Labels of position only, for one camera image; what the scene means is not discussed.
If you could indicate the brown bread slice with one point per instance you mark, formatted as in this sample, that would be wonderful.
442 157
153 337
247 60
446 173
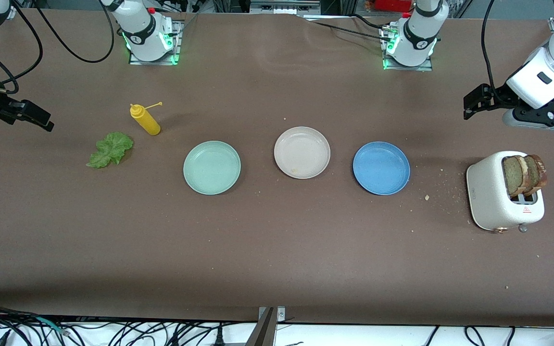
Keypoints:
513 175
539 173

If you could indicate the silver background box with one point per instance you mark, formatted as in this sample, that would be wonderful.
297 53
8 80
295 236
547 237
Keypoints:
282 7

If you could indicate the blue plate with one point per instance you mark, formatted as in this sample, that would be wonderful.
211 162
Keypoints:
381 168

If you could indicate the mint green plate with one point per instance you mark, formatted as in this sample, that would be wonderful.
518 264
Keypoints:
212 168

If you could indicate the grey metal strut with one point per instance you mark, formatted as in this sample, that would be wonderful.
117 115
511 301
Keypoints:
262 334

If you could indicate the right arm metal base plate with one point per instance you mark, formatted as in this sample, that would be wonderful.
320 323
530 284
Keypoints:
176 43

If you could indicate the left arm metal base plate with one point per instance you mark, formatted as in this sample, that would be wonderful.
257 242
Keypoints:
409 68

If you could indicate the beige plate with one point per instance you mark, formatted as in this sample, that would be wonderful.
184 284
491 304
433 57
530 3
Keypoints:
302 153

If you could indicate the white toaster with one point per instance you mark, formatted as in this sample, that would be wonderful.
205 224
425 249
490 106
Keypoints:
486 192

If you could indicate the yellow mustard squeeze bottle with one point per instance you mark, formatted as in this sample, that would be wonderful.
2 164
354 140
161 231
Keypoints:
149 125

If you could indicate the green lettuce leaf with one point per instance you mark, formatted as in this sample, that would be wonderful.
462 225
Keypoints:
111 149

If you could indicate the red background object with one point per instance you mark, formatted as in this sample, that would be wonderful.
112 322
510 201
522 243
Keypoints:
392 5

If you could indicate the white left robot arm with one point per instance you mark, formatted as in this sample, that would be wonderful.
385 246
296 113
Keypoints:
416 33

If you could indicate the silver metal bracket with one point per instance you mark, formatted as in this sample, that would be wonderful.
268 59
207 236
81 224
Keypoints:
281 315

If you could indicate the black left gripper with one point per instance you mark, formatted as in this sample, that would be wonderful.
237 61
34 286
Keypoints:
498 94

